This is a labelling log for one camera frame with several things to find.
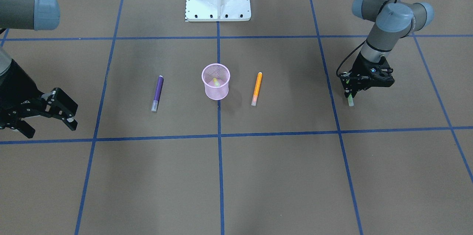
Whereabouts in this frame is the pink mesh pen holder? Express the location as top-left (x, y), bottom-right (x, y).
top-left (201, 63), bottom-right (231, 101)

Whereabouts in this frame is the green highlighter pen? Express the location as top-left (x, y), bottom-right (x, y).
top-left (347, 93), bottom-right (354, 107)

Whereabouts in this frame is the purple highlighter pen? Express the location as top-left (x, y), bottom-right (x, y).
top-left (152, 75), bottom-right (164, 112)

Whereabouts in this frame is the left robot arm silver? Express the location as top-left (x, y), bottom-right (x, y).
top-left (336, 0), bottom-right (435, 105)

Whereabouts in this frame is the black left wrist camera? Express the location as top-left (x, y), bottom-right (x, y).
top-left (368, 63), bottom-right (395, 88)

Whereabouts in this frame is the yellow highlighter pen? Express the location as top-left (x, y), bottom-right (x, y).
top-left (212, 77), bottom-right (220, 87)

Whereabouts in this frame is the orange highlighter pen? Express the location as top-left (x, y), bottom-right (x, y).
top-left (251, 72), bottom-right (262, 106)

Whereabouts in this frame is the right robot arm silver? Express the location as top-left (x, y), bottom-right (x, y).
top-left (0, 0), bottom-right (78, 139)

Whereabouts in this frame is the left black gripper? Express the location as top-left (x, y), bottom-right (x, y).
top-left (340, 53), bottom-right (388, 100)

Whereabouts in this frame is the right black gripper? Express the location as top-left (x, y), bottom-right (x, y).
top-left (0, 60), bottom-right (78, 139)

